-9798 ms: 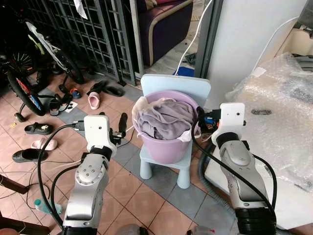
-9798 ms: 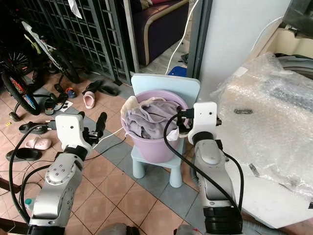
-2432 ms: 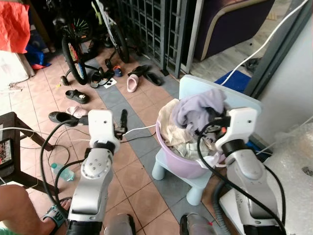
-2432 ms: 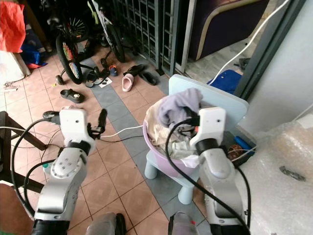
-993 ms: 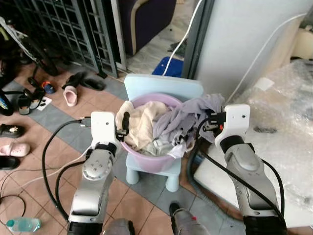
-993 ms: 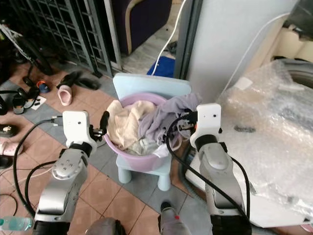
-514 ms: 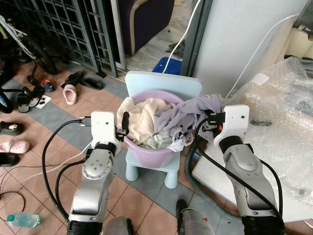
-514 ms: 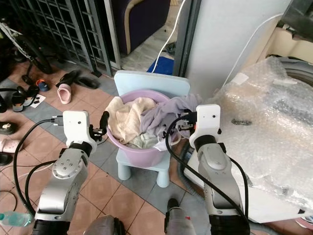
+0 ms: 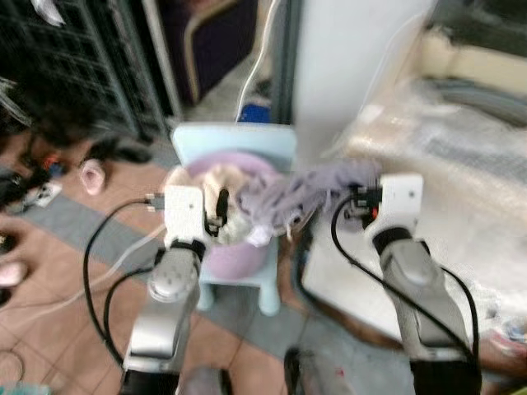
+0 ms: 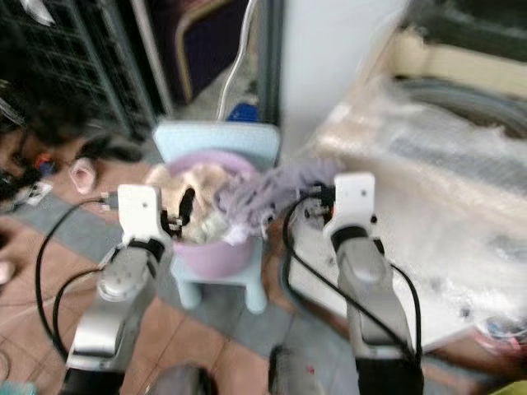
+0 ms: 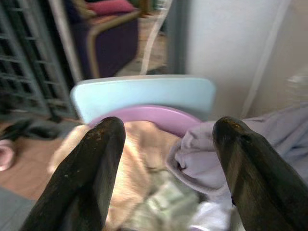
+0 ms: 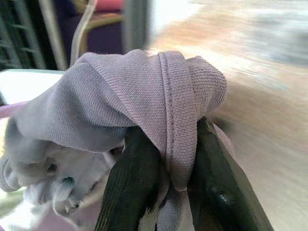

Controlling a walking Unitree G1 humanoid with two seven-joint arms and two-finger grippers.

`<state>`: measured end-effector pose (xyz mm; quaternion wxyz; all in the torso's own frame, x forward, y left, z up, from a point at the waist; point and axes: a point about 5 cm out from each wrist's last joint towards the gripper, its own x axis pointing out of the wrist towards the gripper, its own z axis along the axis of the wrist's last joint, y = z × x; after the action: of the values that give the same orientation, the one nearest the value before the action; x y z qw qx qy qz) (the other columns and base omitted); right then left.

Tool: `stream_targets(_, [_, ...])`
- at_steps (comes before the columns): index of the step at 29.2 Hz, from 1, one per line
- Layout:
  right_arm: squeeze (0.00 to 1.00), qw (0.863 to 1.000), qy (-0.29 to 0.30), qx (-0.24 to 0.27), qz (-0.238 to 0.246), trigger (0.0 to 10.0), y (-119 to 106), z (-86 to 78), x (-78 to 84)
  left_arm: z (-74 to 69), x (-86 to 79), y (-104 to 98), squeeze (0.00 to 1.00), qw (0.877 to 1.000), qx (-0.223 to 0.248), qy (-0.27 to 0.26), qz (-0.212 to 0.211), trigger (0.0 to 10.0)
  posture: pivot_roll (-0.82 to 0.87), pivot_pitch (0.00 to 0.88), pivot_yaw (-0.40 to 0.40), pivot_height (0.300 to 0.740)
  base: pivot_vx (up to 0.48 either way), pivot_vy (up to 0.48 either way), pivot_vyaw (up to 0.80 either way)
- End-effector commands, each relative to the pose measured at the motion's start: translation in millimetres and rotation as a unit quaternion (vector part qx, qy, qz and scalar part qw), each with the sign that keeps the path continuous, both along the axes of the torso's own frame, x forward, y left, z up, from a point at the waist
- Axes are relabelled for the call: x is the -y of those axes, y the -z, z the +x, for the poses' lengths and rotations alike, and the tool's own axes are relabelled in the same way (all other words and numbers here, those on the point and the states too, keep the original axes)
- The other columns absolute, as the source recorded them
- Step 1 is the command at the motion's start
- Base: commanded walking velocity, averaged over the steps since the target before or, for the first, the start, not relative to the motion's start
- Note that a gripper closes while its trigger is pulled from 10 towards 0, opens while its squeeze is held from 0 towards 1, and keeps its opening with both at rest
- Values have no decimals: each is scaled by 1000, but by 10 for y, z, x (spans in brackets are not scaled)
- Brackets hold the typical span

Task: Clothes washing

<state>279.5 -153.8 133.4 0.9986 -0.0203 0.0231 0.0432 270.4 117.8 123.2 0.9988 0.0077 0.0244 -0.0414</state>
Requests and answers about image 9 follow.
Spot purple grey cloth garment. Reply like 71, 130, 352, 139
238, 160, 381, 241

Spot beige clothes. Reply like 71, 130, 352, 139
189, 164, 266, 241

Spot white washing machine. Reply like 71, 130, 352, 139
291, 0, 527, 367

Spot purple plastic wash basin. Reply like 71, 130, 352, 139
167, 150, 286, 281

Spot light blue plastic stool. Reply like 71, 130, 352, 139
170, 123, 298, 318

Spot blue object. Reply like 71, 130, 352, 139
245, 102, 275, 125

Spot clear plastic cover sheet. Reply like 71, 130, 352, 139
328, 72, 527, 256

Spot pink slipper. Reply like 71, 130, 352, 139
0, 261, 30, 290
79, 160, 109, 197

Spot chair with dark cushion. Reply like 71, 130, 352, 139
155, 0, 282, 108

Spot grey robot right leg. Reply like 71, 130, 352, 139
283, 347, 414, 395

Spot white power strip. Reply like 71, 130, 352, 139
23, 182, 63, 207

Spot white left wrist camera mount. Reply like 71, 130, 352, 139
162, 185, 208, 249

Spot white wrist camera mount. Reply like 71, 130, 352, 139
162, 185, 208, 249
372, 174, 425, 237

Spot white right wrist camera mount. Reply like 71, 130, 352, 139
372, 174, 425, 237

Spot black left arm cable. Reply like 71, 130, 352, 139
82, 194, 168, 368

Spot white hose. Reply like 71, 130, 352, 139
234, 0, 286, 124

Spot black wire rack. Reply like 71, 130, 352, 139
0, 0, 179, 142

